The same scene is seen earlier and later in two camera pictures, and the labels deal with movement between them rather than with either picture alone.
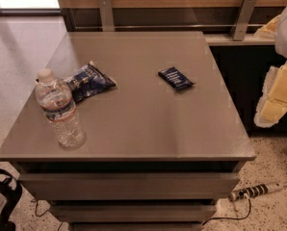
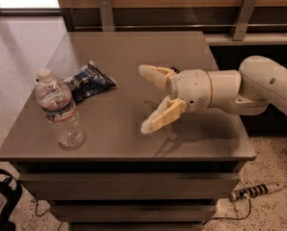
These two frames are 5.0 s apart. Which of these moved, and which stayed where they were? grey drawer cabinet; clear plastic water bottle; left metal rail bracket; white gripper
Moved: white gripper
Stayed: clear plastic water bottle; left metal rail bracket; grey drawer cabinet
